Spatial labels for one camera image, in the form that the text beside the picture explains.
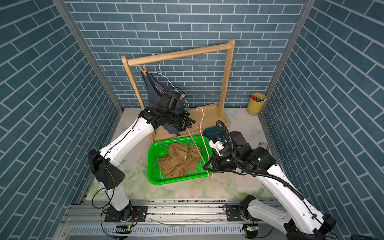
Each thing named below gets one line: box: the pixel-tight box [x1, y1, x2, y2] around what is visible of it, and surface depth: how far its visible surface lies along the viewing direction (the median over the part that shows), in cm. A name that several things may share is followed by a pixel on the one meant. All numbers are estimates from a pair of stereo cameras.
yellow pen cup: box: [247, 92, 267, 116], surface depth 114 cm
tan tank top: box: [157, 143, 201, 178], surface depth 88 cm
